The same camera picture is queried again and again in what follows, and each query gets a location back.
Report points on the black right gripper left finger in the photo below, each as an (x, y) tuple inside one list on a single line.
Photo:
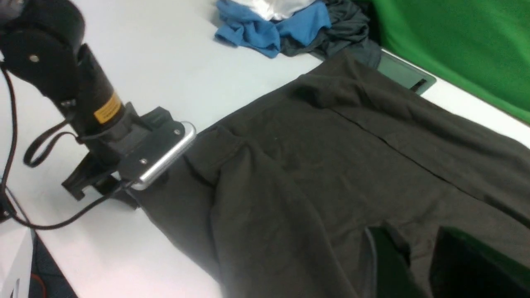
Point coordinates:
[(387, 263)]

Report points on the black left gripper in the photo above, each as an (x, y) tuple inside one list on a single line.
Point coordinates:
[(108, 145)]

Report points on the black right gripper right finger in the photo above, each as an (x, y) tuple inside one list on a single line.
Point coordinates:
[(465, 267)]

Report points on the dark gray long-sleeved shirt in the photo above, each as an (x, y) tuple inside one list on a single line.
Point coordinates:
[(272, 200)]

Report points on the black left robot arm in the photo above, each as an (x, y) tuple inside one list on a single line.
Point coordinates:
[(42, 44)]

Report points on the blue crumpled garment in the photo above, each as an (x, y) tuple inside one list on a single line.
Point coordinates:
[(242, 27)]

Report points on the green backdrop cloth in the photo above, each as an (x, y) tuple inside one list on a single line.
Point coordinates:
[(481, 46)]

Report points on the white crumpled garment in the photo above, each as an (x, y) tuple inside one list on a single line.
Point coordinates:
[(277, 10)]

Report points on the dark slate crumpled garment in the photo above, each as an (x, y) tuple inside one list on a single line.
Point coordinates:
[(354, 26)]

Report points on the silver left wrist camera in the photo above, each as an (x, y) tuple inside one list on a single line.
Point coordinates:
[(156, 153)]

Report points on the silver table cable hatch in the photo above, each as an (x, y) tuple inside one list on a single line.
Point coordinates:
[(405, 74)]

